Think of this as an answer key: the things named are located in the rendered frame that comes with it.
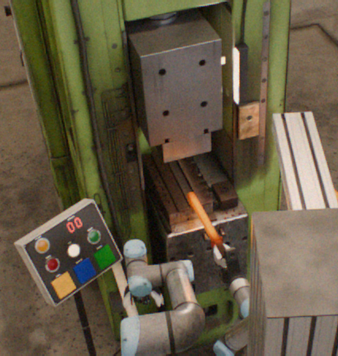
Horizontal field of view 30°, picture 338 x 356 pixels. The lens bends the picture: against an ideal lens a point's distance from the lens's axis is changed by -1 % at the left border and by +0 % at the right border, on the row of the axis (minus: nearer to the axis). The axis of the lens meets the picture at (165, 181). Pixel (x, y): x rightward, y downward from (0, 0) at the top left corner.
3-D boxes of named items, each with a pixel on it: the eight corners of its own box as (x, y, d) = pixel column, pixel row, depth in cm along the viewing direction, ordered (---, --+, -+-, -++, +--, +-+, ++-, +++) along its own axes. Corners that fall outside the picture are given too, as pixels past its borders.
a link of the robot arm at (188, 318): (212, 316, 172) (188, 250, 219) (172, 323, 171) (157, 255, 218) (216, 354, 175) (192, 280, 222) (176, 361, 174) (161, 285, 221)
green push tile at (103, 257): (116, 259, 256) (108, 244, 254) (101, 270, 252) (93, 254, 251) (114, 259, 257) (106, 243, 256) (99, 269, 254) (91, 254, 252)
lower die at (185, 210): (213, 214, 281) (212, 199, 275) (169, 226, 277) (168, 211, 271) (182, 156, 311) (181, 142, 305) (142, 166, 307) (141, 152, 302)
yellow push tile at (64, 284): (77, 288, 247) (68, 271, 245) (61, 299, 243) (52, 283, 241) (75, 287, 248) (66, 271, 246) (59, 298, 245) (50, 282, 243)
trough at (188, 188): (202, 205, 275) (201, 203, 274) (190, 208, 274) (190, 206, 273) (172, 147, 305) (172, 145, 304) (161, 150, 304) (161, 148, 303)
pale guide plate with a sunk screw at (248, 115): (258, 135, 276) (259, 102, 265) (238, 140, 274) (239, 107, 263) (256, 132, 277) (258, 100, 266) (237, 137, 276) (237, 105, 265)
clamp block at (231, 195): (238, 207, 283) (238, 195, 278) (220, 211, 281) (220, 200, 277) (228, 189, 291) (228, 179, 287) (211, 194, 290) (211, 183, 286)
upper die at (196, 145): (211, 151, 257) (211, 132, 251) (164, 163, 253) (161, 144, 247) (178, 95, 287) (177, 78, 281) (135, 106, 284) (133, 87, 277)
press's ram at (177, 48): (242, 124, 253) (244, 33, 226) (149, 147, 246) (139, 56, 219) (206, 71, 283) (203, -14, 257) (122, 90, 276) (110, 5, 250)
